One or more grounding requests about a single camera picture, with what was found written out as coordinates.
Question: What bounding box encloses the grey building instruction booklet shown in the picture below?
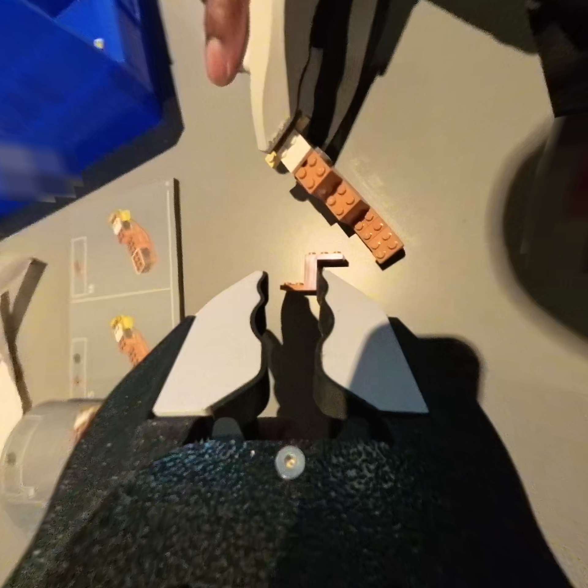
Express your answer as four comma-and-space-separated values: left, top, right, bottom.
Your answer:
0, 178, 181, 513

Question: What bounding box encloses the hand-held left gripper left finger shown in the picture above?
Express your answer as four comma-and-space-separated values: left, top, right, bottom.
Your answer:
152, 270, 269, 419

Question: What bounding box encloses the grey desk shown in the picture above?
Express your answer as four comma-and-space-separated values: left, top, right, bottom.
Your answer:
0, 0, 588, 584

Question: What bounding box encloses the small brown bracket brick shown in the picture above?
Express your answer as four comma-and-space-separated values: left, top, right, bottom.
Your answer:
280, 251, 350, 293

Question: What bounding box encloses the stack of blue storage bins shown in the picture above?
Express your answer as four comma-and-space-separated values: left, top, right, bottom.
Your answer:
0, 0, 184, 239

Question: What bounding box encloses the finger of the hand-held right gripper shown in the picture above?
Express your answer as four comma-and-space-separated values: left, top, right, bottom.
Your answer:
300, 0, 417, 162
247, 0, 319, 155

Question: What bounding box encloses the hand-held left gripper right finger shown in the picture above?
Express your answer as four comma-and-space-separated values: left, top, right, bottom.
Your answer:
315, 269, 430, 417

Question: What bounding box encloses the brown toy brick assembly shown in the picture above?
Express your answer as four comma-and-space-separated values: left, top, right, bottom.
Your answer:
266, 133, 407, 271

